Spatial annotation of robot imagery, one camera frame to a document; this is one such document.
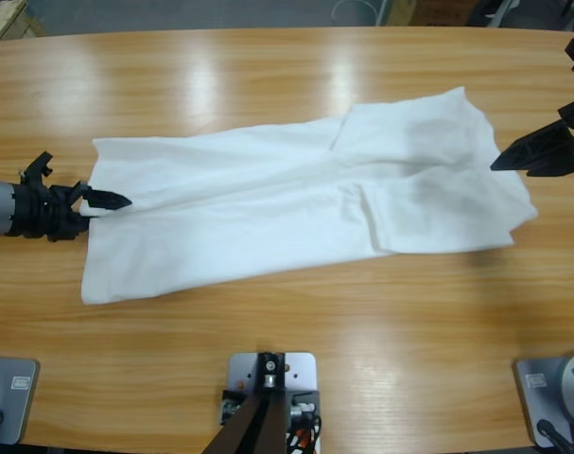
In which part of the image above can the light wooden pallet stack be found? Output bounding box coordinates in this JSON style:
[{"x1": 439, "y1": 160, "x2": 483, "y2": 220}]
[{"x1": 0, "y1": 0, "x2": 45, "y2": 44}]

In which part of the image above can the grey metal stand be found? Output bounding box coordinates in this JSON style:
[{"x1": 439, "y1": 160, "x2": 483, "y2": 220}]
[{"x1": 483, "y1": 0, "x2": 519, "y2": 27}]

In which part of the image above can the dark grey chair base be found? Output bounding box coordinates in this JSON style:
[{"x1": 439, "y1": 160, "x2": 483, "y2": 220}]
[{"x1": 558, "y1": 0, "x2": 574, "y2": 33}]

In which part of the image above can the white mount block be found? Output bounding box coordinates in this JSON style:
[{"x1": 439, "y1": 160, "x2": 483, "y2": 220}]
[{"x1": 218, "y1": 350, "x2": 323, "y2": 454}]

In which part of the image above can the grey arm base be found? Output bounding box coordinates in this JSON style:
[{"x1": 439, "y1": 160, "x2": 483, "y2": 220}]
[
  {"x1": 0, "y1": 357, "x2": 41, "y2": 446},
  {"x1": 512, "y1": 350, "x2": 574, "y2": 448}
]

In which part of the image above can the dark post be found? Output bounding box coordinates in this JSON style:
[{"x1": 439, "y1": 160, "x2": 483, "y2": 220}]
[{"x1": 205, "y1": 350, "x2": 287, "y2": 454}]

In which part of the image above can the light brown cardboard box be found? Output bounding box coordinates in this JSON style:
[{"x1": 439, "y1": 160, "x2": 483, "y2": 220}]
[{"x1": 385, "y1": 0, "x2": 418, "y2": 26}]

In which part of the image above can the dark brown cardboard box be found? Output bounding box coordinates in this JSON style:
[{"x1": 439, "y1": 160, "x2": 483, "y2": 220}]
[{"x1": 411, "y1": 0, "x2": 472, "y2": 26}]

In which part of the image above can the white cable loop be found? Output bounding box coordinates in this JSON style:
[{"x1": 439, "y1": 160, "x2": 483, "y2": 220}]
[{"x1": 332, "y1": 0, "x2": 387, "y2": 26}]

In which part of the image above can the white T-shirt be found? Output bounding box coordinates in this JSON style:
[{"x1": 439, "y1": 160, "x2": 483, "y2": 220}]
[{"x1": 80, "y1": 85, "x2": 539, "y2": 306}]

